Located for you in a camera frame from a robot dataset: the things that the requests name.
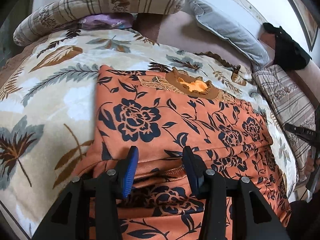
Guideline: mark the grey pillow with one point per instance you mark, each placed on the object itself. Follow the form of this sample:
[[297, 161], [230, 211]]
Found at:
[[232, 35]]

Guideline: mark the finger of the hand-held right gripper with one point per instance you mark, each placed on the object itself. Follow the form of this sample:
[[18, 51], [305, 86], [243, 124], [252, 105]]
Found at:
[[300, 131]]

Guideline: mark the orange floral shirt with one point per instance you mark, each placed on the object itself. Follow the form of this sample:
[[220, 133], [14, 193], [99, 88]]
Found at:
[[150, 120]]

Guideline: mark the leaf print blanket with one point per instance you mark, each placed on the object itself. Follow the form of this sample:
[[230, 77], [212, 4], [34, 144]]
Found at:
[[50, 85]]

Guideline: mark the large framed wall picture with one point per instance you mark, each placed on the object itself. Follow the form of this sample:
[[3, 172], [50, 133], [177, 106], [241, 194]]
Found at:
[[308, 25]]

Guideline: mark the black garment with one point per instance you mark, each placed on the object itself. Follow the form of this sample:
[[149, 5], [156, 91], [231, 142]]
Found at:
[[290, 50]]

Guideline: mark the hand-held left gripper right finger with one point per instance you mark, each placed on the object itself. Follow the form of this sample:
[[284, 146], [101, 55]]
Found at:
[[191, 172]]

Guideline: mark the person's right hand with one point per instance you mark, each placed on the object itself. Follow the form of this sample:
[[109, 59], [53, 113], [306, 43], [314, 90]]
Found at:
[[309, 166]]

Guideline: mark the striped bolster pillow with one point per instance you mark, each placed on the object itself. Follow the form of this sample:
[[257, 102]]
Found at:
[[100, 0]]

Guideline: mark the pink padded bed frame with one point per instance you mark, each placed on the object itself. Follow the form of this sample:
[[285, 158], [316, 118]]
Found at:
[[180, 32]]

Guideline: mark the purple cloth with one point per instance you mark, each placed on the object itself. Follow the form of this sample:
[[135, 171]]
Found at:
[[105, 21]]

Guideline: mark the dark cloth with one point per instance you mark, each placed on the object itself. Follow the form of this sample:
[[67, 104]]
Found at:
[[305, 222]]

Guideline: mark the striped folded blanket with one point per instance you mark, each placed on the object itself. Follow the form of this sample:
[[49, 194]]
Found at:
[[287, 97]]

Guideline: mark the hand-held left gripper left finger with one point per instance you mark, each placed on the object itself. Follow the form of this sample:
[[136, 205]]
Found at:
[[130, 172]]

